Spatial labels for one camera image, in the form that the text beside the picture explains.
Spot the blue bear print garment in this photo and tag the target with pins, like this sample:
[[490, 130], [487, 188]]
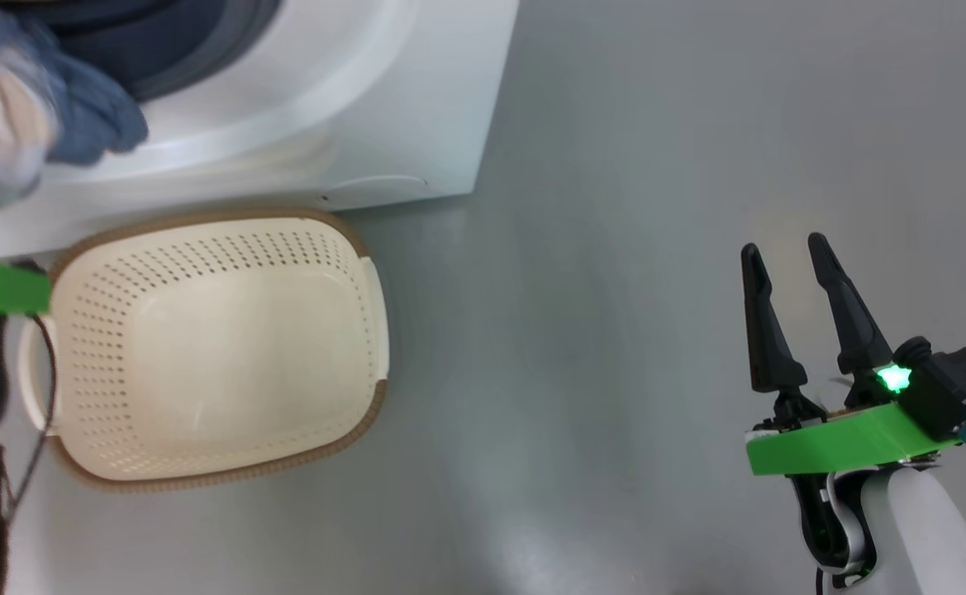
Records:
[[78, 116]]

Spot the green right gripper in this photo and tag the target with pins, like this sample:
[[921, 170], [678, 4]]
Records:
[[830, 442]]

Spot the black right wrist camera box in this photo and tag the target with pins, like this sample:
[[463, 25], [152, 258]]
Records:
[[954, 384]]

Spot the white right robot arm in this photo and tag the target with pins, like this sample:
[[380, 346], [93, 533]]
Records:
[[920, 537]]

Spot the white front-load washing machine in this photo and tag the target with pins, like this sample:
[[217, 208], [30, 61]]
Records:
[[367, 124]]

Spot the cream perforated laundry basket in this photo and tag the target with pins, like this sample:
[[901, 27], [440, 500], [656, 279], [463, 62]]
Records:
[[218, 364]]

